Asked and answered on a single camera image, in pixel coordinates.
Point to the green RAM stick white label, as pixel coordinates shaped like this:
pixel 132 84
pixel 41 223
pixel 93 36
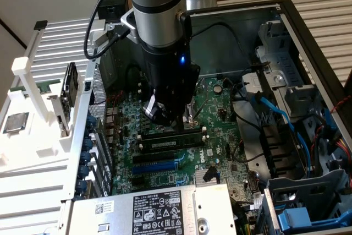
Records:
pixel 162 144

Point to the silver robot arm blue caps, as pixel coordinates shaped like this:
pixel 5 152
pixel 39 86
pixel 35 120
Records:
pixel 156 6

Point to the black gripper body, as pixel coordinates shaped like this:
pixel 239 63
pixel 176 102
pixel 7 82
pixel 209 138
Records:
pixel 170 75

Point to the white parts rack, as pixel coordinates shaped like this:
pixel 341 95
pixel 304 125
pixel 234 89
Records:
pixel 35 133

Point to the blue disk bracket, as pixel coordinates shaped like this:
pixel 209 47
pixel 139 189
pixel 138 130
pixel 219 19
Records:
pixel 294 218

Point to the blue expansion slot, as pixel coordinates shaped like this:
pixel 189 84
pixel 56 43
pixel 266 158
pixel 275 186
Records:
pixel 154 167

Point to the CPU socket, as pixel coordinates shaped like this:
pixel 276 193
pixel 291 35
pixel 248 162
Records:
pixel 191 121

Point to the grey disk bay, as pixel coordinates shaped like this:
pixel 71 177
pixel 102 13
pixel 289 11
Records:
pixel 308 191

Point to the white corner bracket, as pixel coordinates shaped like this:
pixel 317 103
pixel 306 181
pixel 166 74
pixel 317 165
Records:
pixel 97 30

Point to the black plastic box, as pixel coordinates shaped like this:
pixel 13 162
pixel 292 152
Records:
pixel 112 5

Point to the coin cell battery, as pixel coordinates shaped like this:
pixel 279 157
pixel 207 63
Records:
pixel 218 89

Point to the grey power supply with label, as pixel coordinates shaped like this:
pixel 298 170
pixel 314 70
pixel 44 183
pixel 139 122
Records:
pixel 137 213

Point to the green motherboard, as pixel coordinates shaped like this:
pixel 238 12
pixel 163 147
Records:
pixel 217 136

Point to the black plastic shroud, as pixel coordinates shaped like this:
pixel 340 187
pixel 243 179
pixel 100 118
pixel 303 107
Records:
pixel 280 149

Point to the black graphics card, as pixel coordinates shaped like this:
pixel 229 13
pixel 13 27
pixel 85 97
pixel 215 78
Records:
pixel 70 86

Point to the silver CPU chip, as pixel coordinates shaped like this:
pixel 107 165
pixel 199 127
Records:
pixel 16 122

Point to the silver chipset heat sink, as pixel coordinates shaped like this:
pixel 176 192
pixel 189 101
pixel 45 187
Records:
pixel 200 181

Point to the long black expansion slot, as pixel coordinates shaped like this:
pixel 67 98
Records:
pixel 154 158

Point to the blue expansion card latch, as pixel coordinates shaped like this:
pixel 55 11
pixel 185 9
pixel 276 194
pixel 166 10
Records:
pixel 85 157
pixel 82 186
pixel 87 143
pixel 83 171
pixel 91 122

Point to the short black expansion slot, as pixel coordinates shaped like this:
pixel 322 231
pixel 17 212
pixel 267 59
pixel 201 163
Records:
pixel 137 182

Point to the open PC case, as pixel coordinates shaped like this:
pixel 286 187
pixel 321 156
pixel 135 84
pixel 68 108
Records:
pixel 220 50

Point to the socket locking lever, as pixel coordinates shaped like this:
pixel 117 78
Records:
pixel 202 82

